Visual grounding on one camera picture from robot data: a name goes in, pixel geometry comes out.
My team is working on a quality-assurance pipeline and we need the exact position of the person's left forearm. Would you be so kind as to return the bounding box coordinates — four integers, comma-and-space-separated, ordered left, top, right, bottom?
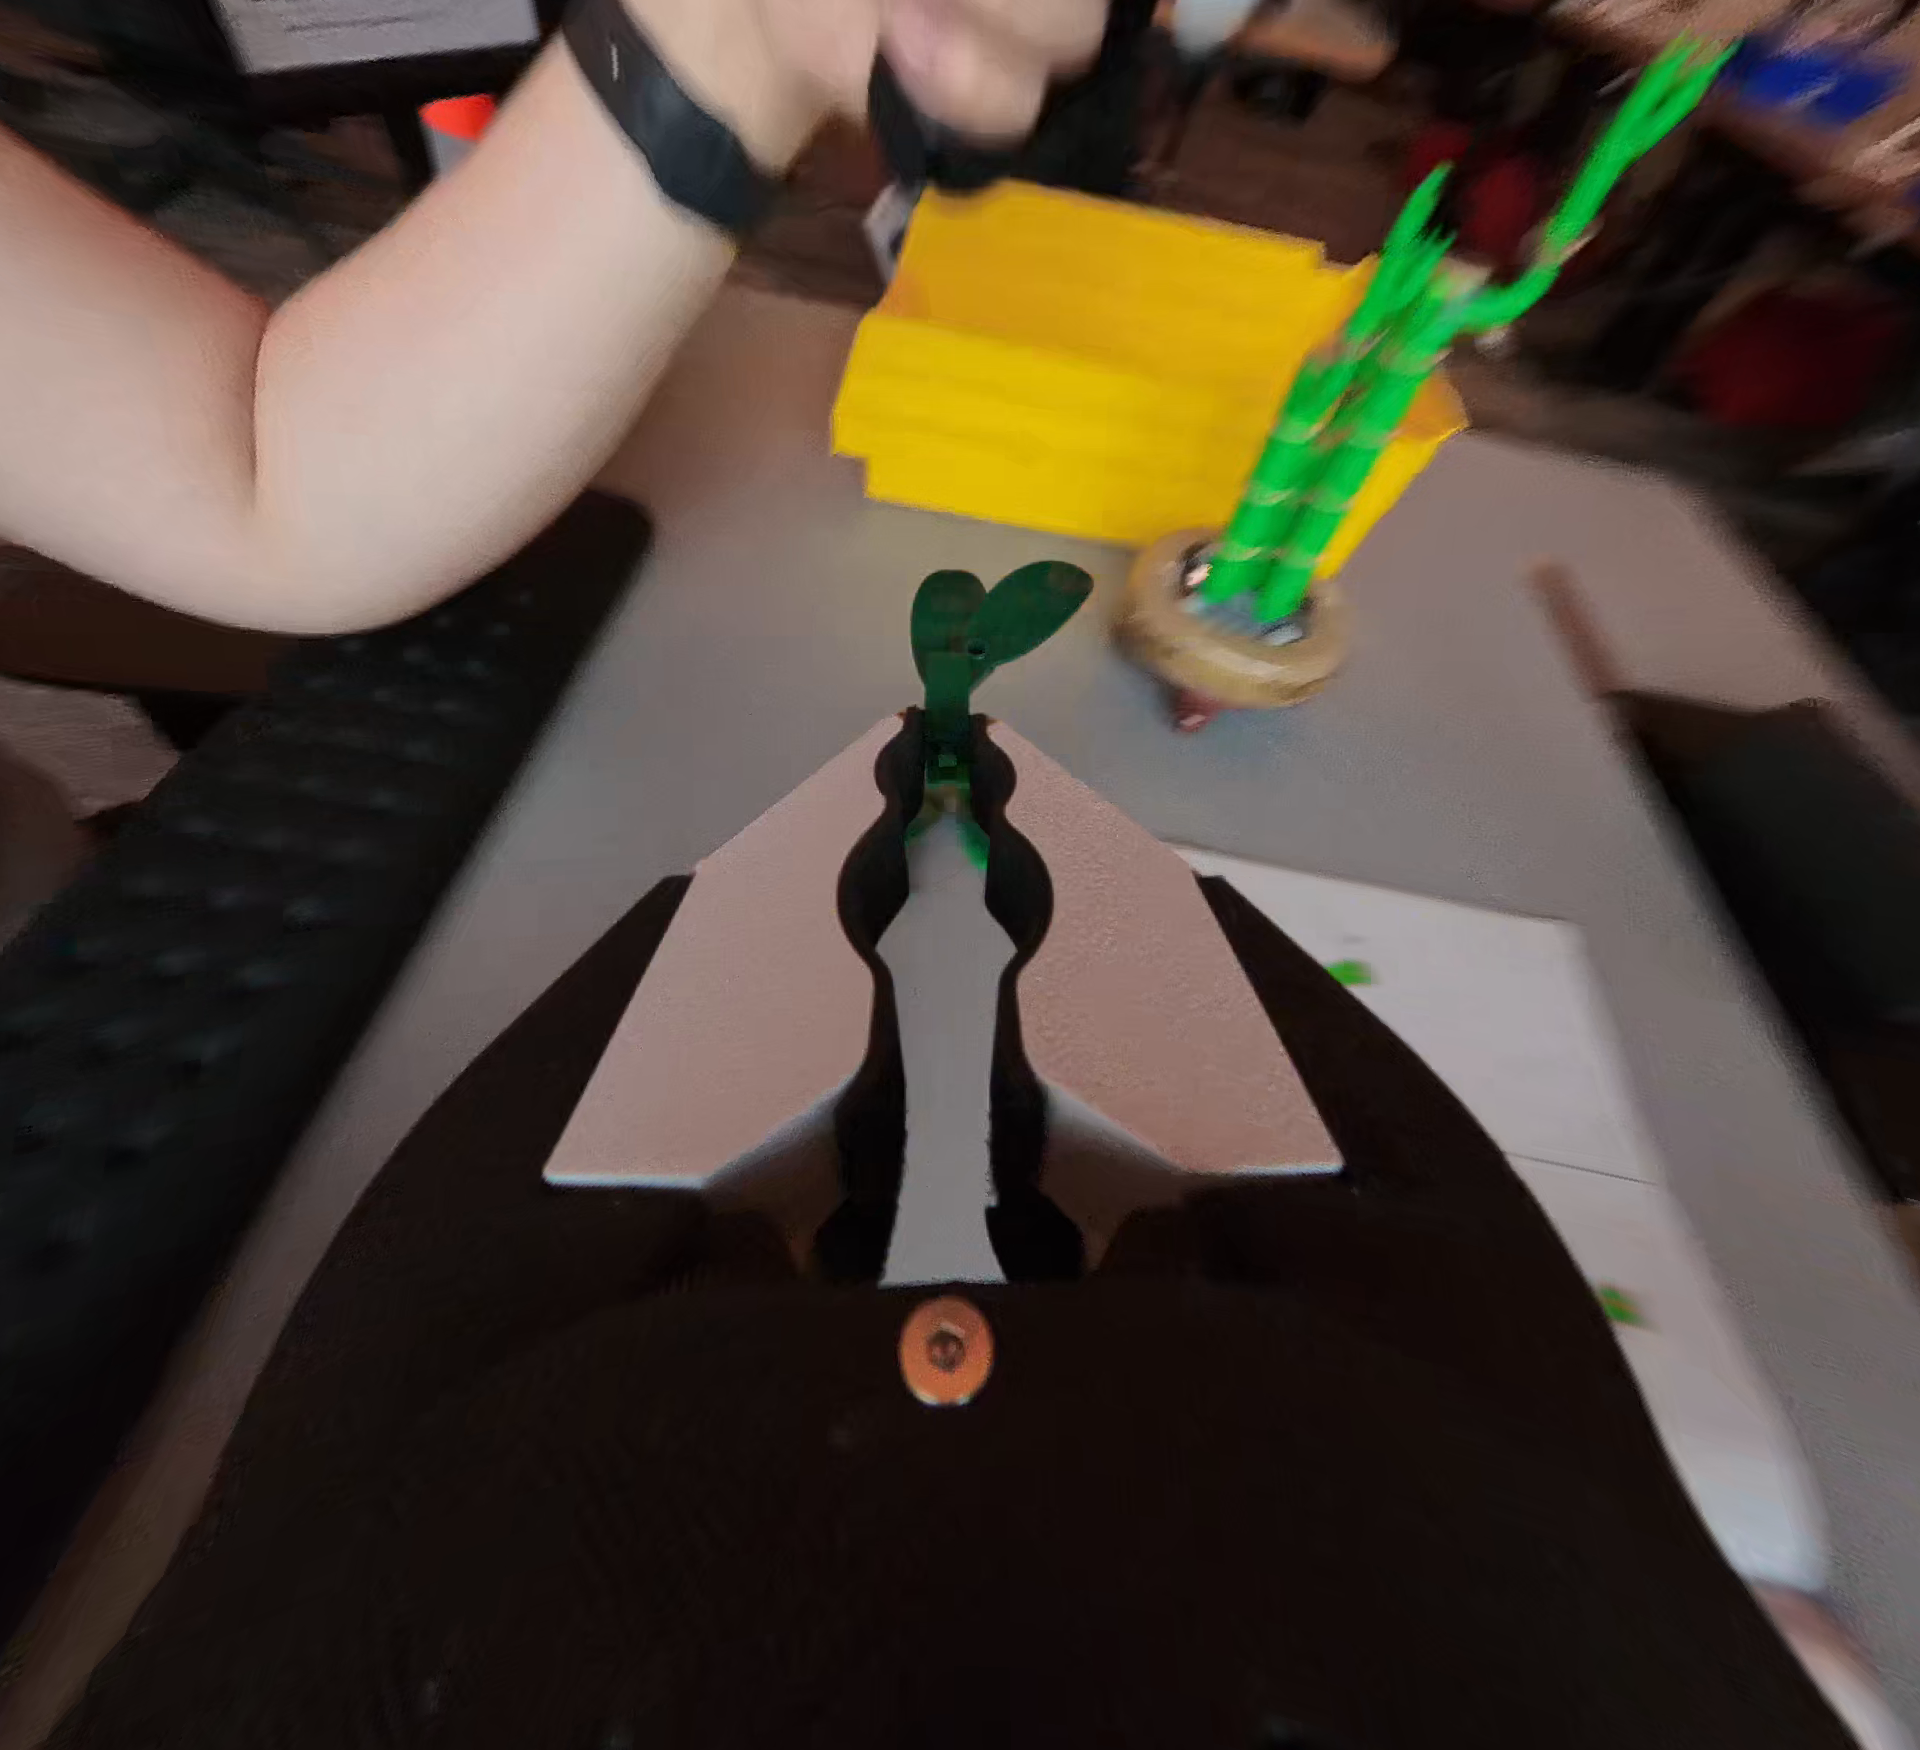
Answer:
0, 35, 737, 638

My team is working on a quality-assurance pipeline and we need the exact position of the white paper sheet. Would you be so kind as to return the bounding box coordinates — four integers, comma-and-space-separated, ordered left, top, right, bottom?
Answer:
1167, 846, 1836, 1595

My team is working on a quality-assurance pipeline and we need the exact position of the green lego leaf piece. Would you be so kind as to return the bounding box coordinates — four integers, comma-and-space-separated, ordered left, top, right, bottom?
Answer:
904, 561, 1098, 868

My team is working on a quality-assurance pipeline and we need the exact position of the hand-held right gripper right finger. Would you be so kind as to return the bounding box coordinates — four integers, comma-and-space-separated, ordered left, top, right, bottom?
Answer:
972, 717, 1344, 1275

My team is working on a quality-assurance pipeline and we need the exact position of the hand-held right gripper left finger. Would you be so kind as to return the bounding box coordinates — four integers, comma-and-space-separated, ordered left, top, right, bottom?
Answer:
540, 710, 925, 1280

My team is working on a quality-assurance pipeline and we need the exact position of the black perforated panel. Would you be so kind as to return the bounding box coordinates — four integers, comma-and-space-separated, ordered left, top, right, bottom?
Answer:
0, 492, 653, 1634

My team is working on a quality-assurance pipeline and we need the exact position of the black wristband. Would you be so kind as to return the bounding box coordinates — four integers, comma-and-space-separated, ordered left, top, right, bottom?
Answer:
560, 0, 787, 239

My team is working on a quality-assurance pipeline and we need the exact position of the small red object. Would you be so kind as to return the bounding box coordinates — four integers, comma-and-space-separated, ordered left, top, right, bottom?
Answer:
415, 94, 500, 177

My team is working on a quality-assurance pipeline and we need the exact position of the yellow plastic bin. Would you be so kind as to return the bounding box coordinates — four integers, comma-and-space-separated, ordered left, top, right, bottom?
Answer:
829, 181, 1469, 584

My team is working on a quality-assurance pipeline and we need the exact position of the lego bamboo plant model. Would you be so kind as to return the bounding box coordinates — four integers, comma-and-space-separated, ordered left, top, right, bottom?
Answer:
1114, 35, 1744, 735

